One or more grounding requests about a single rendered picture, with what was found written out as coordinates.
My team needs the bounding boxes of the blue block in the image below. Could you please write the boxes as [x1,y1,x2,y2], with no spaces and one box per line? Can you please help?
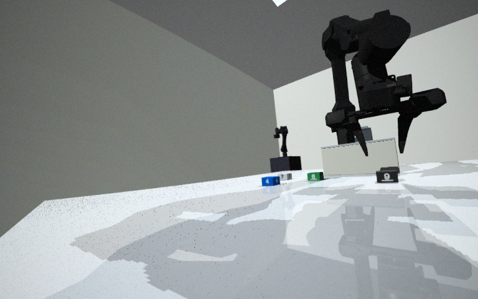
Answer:
[261,176,280,186]

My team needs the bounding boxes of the green block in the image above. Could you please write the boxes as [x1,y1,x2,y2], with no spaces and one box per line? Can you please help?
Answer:
[307,172,324,181]

